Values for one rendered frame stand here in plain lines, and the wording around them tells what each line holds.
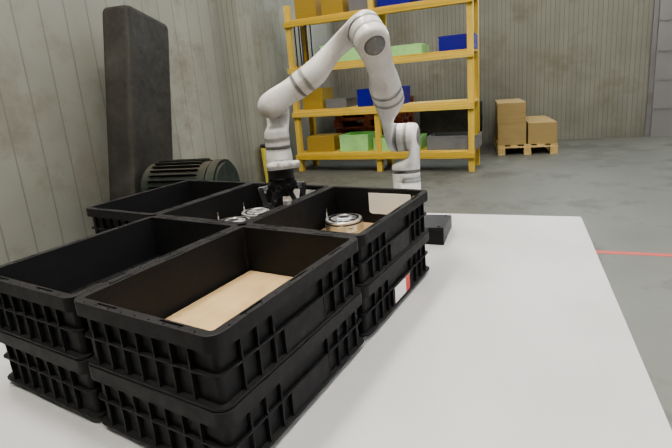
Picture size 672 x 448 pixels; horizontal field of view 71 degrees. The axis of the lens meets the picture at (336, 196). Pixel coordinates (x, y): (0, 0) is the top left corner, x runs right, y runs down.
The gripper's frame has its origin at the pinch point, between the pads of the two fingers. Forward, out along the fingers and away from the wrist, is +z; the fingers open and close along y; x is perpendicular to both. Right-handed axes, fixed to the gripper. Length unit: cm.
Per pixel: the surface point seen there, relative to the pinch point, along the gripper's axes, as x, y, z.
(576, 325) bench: 59, -48, 17
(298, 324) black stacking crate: 64, 9, 1
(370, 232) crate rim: 45.8, -9.8, -5.9
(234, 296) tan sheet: 42.5, 18.1, 3.5
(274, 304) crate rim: 68, 13, -5
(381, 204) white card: 12.4, -25.0, -2.0
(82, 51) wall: -318, 107, -80
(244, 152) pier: -475, -27, 39
